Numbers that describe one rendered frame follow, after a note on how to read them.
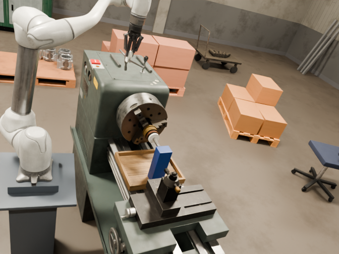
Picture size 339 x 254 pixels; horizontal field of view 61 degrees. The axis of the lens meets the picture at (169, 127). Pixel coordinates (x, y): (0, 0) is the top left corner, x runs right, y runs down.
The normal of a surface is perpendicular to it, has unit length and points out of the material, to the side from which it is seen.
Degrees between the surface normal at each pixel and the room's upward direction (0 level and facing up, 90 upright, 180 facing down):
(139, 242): 0
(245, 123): 90
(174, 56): 90
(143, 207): 0
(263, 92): 90
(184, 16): 90
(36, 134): 6
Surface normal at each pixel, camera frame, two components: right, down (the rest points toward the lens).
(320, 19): -0.92, -0.04
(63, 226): 0.25, -0.82
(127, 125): 0.40, 0.58
